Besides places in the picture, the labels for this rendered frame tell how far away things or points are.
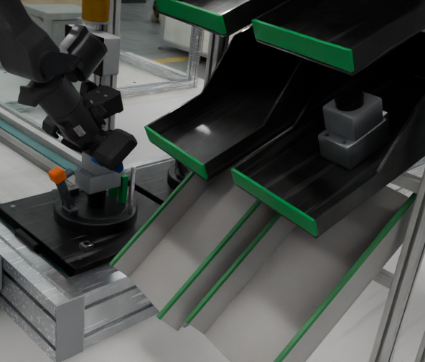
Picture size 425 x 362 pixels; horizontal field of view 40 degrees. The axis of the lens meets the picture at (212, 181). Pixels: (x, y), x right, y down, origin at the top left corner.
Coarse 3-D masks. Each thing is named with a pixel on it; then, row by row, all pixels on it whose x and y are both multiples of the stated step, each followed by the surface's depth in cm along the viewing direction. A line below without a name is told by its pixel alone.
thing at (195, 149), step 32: (224, 64) 76; (256, 64) 79; (288, 64) 81; (224, 96) 78; (256, 96) 76; (288, 96) 67; (160, 128) 74; (192, 128) 74; (224, 128) 72; (256, 128) 70; (288, 128) 69; (192, 160) 65; (224, 160) 65
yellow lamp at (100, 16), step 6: (84, 0) 105; (90, 0) 104; (96, 0) 104; (102, 0) 104; (108, 0) 106; (84, 6) 105; (90, 6) 105; (96, 6) 105; (102, 6) 105; (108, 6) 106; (84, 12) 106; (90, 12) 105; (96, 12) 105; (102, 12) 105; (108, 12) 107; (84, 18) 106; (90, 18) 105; (96, 18) 105; (102, 18) 106; (108, 18) 108
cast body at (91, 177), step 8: (88, 152) 95; (88, 160) 94; (80, 168) 96; (88, 168) 95; (96, 168) 94; (104, 168) 95; (80, 176) 95; (88, 176) 94; (96, 176) 94; (104, 176) 95; (112, 176) 96; (120, 176) 98; (80, 184) 95; (88, 184) 94; (96, 184) 95; (104, 184) 96; (112, 184) 97; (120, 184) 98; (88, 192) 94
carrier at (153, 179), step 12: (144, 168) 121; (156, 168) 121; (168, 168) 122; (144, 180) 115; (156, 180) 116; (168, 180) 115; (180, 180) 112; (144, 192) 111; (156, 192) 111; (168, 192) 111
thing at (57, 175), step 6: (54, 168) 91; (60, 168) 91; (48, 174) 91; (54, 174) 90; (60, 174) 90; (66, 174) 92; (72, 174) 92; (54, 180) 90; (60, 180) 91; (60, 186) 91; (66, 186) 92; (60, 192) 93; (66, 192) 93; (66, 198) 93; (66, 204) 94; (72, 204) 94
